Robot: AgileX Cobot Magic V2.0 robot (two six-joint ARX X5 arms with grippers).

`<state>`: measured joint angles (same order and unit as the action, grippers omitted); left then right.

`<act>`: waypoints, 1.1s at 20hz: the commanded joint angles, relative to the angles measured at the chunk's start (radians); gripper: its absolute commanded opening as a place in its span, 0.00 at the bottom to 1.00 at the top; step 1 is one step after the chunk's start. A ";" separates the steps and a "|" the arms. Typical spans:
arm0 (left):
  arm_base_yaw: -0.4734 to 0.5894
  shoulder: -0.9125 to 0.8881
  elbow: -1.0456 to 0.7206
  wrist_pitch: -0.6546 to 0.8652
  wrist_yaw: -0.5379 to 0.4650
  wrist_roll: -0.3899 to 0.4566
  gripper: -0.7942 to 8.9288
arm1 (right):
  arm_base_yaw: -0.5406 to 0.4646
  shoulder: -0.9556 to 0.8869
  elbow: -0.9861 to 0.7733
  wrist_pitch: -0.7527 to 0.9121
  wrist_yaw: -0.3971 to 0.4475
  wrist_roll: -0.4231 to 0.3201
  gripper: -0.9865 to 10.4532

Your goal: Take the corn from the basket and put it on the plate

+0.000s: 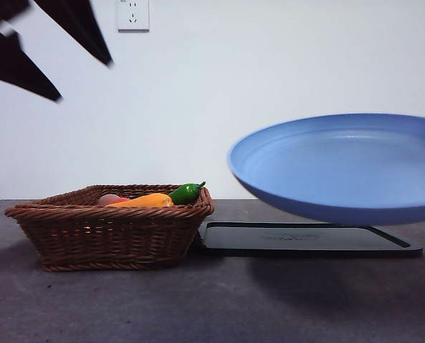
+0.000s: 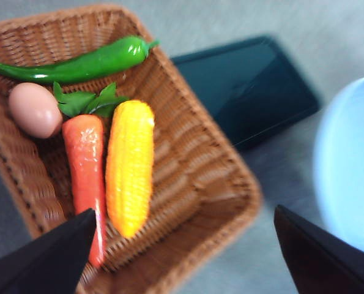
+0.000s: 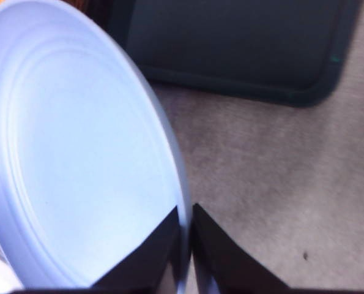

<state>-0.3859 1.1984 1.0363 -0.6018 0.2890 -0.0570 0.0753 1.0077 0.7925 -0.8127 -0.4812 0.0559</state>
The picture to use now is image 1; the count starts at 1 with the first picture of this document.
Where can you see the black rectangular tray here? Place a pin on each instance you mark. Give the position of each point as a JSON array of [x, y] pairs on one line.
[[298, 243]]

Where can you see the white wall power outlet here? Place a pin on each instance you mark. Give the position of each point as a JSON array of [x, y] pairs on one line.
[[133, 25]]

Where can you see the blue round plate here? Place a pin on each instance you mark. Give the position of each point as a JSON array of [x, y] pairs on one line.
[[333, 168]]

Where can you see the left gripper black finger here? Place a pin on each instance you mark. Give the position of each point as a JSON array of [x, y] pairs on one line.
[[15, 66], [80, 28]]

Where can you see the green chili pepper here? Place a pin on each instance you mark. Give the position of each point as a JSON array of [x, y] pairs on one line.
[[185, 193]]

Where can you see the brown wicker basket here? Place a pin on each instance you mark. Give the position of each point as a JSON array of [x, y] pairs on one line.
[[105, 239]]

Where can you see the tan egg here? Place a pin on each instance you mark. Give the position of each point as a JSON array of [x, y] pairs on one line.
[[106, 200]]

